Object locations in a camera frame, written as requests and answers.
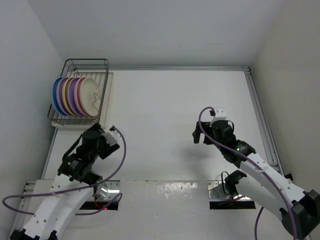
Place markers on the metal base plate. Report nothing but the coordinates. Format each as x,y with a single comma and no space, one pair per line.
107,190
216,193

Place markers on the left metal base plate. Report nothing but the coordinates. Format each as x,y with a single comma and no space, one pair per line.
107,190

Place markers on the cream plate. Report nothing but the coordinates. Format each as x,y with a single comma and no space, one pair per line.
90,96

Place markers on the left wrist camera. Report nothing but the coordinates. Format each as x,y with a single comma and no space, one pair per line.
113,136

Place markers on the blue plate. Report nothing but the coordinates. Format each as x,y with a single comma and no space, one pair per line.
54,96

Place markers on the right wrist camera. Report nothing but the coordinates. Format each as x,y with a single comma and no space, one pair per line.
218,114

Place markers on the orange plate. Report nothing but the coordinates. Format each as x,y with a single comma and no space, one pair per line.
65,96

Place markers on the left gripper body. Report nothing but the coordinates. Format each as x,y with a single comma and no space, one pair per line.
102,143

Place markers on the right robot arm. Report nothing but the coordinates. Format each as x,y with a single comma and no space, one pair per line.
297,209

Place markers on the pink plate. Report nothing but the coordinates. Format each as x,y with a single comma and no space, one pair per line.
77,96

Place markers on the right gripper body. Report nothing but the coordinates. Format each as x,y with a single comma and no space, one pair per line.
207,129

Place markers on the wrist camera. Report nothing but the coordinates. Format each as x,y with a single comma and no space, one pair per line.
218,114
113,136

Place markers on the lilac plate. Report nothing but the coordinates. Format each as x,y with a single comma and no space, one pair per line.
71,96
59,96

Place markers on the beige drip tray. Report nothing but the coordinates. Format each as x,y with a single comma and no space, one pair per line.
108,82

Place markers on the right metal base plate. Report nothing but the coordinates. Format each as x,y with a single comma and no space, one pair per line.
216,193

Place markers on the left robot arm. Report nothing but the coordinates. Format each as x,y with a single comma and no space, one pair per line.
74,183

